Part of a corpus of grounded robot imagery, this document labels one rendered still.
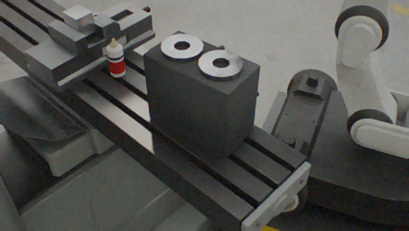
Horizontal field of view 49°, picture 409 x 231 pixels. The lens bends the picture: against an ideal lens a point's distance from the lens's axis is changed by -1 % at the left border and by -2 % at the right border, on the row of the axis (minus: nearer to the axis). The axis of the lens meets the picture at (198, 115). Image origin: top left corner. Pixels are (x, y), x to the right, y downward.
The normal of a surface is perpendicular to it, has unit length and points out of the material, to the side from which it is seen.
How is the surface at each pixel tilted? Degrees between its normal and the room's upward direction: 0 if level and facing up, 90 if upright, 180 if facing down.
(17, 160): 0
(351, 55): 90
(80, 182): 90
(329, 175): 0
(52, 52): 0
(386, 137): 90
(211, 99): 90
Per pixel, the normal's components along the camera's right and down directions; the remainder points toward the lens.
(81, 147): 0.72, 0.47
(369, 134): -0.39, 0.63
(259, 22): 0.00, -0.73
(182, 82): -0.61, 0.55
